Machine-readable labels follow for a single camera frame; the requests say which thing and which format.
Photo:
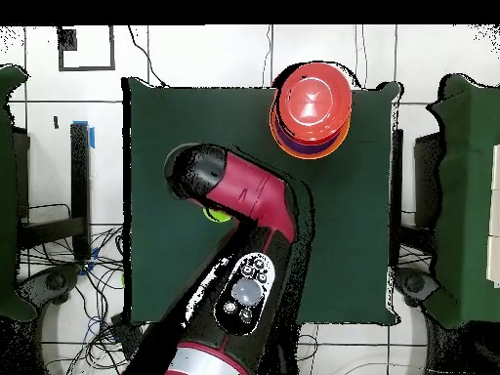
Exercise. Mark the purple plastic bowl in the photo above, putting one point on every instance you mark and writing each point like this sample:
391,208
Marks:
308,149

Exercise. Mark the black office chair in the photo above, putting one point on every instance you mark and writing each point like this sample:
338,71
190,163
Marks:
50,283
414,283

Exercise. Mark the black metal stand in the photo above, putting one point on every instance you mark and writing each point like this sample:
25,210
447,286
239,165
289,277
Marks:
80,175

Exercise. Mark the green covered side table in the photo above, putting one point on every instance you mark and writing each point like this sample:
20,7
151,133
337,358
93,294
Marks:
465,195
8,195

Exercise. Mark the green plastic cup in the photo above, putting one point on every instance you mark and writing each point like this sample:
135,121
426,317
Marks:
216,215

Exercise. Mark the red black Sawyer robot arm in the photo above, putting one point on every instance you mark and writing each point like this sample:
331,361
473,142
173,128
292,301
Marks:
250,191

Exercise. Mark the large orange plastic bowl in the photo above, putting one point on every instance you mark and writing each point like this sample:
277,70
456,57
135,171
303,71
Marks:
312,156

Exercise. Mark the black power adapter box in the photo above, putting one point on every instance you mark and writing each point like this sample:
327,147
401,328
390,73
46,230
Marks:
125,332

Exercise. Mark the white boxes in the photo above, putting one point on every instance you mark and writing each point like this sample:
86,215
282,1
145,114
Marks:
495,234

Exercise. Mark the dark green tablecloth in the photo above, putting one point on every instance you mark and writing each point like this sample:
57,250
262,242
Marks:
343,234

